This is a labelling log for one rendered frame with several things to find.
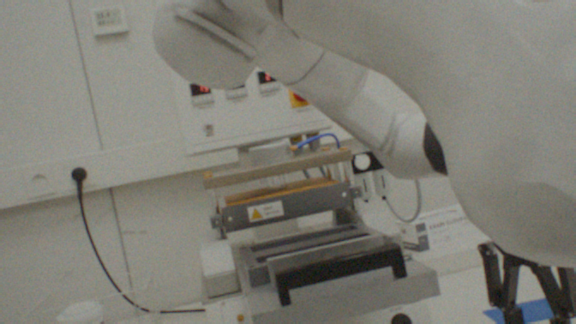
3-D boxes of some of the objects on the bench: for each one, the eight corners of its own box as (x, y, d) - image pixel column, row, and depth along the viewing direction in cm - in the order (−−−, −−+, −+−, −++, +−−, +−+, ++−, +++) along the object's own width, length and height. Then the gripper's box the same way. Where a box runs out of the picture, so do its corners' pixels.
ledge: (361, 261, 164) (358, 247, 164) (614, 201, 178) (611, 188, 178) (400, 285, 135) (397, 267, 134) (701, 212, 149) (699, 195, 149)
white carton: (395, 247, 155) (390, 220, 155) (463, 227, 163) (459, 202, 163) (420, 252, 144) (415, 225, 144) (492, 231, 152) (487, 204, 151)
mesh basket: (61, 339, 146) (50, 291, 146) (163, 315, 150) (153, 267, 149) (36, 373, 124) (23, 315, 123) (157, 343, 128) (146, 287, 127)
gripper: (444, 208, 86) (471, 357, 87) (567, 207, 71) (599, 387, 72) (472, 198, 91) (499, 339, 92) (595, 194, 76) (625, 363, 77)
